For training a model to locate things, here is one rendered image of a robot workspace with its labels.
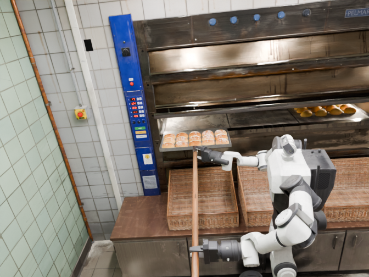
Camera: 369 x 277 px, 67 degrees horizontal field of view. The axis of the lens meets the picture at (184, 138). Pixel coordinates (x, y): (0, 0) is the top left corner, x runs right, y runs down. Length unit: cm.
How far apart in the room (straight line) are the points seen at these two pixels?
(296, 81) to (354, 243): 131
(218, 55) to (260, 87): 42
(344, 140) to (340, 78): 55
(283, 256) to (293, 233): 82
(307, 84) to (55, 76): 197
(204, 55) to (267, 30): 48
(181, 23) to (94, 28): 64
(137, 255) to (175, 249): 32
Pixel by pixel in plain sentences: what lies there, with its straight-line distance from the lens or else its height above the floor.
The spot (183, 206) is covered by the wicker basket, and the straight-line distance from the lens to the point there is 250.
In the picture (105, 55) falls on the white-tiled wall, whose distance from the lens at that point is 227.
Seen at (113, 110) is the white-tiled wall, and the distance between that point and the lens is 238.
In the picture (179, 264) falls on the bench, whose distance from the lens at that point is 252.
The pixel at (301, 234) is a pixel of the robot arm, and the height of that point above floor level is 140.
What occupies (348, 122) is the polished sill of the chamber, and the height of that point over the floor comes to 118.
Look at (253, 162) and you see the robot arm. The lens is 195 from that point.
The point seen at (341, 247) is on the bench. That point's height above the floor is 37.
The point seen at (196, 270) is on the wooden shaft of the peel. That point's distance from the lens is 124.
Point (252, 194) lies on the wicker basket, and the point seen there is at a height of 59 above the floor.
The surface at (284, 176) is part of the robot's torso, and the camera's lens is 145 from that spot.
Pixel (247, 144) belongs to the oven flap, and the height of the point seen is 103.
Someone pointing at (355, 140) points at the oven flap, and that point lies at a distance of 275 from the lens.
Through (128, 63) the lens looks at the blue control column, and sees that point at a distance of 221.
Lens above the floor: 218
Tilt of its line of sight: 26 degrees down
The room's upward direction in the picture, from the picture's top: 6 degrees counter-clockwise
